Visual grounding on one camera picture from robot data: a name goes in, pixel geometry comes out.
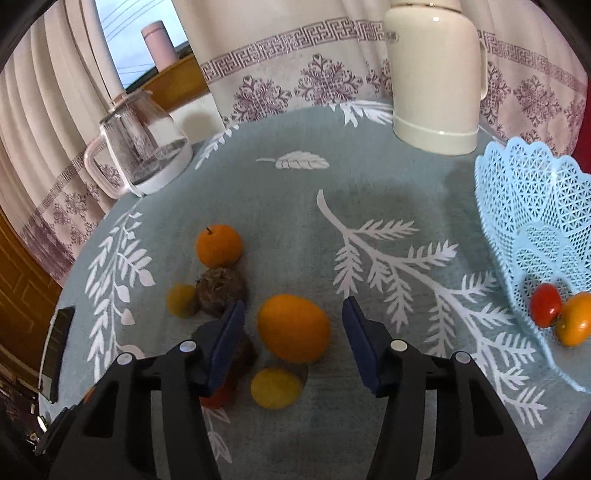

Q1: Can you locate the light blue lattice basket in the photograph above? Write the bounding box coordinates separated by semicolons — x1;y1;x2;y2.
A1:
475;137;591;394

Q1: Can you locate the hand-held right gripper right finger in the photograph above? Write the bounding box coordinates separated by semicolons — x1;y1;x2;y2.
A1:
342;296;539;480

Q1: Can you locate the red tomato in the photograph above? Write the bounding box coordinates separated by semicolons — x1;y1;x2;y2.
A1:
530;283;563;328
201;378;236;409

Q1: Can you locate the large orange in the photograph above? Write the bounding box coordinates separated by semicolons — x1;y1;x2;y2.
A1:
257;294;332;364

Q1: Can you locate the small tangerine with stem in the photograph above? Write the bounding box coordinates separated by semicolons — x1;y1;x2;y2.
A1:
196;224;244;268

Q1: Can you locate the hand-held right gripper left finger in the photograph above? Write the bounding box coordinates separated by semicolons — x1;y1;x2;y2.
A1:
48;300;246;480

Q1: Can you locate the brown wooden door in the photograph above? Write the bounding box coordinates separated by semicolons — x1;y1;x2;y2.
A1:
0;208;63;384

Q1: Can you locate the grey-blue leaf print tablecloth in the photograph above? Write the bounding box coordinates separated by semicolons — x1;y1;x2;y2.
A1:
37;99;591;480

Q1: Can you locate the cream thermos jug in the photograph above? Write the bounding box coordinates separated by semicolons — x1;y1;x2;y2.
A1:
382;0;489;156

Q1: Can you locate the small dark beetroot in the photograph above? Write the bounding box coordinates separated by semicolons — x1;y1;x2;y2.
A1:
229;333;257;378

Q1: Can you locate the small yellow-green plum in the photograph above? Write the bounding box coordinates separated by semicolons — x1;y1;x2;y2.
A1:
166;284;200;318

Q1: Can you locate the large dark beetroot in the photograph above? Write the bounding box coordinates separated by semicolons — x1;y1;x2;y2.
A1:
194;267;247;318

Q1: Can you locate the red quilted cloth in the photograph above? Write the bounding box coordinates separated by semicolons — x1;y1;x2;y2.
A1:
571;124;591;174

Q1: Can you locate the black phone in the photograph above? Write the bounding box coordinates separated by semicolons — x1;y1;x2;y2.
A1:
39;306;76;405

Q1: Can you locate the glass kettle white base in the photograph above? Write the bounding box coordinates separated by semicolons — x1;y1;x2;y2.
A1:
83;89;194;200

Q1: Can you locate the wooden windowsill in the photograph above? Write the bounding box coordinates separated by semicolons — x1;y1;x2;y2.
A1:
124;53;213;114

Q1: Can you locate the pink bottle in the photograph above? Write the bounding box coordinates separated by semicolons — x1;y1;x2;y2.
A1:
141;21;180;73

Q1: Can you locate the cream patterned curtain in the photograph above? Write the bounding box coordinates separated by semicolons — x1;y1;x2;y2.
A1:
171;0;591;158
0;0;125;287

